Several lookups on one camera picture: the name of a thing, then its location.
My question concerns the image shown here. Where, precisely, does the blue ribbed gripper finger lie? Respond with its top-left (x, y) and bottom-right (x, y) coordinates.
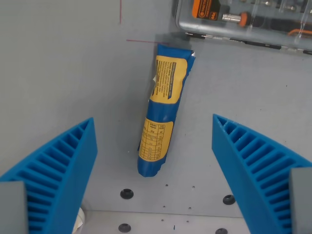
top-left (0, 117), bottom-right (98, 234)
top-left (211, 114), bottom-right (312, 234)

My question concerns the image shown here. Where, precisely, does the blue and yellow snack bag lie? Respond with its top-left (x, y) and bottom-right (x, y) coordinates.
top-left (136, 43), bottom-right (196, 178)

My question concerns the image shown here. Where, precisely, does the white round object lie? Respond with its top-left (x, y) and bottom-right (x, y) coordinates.
top-left (73, 206), bottom-right (86, 234)

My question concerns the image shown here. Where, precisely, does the clear plastic bit set case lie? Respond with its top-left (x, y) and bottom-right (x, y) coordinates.
top-left (172, 0), bottom-right (312, 55)

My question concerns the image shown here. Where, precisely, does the orange and black label card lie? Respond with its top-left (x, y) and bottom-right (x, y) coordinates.
top-left (191, 0), bottom-right (231, 21)

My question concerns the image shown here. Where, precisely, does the silver orange bit driver handle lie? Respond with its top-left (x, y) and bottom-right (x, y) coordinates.
top-left (222, 11), bottom-right (254, 28)

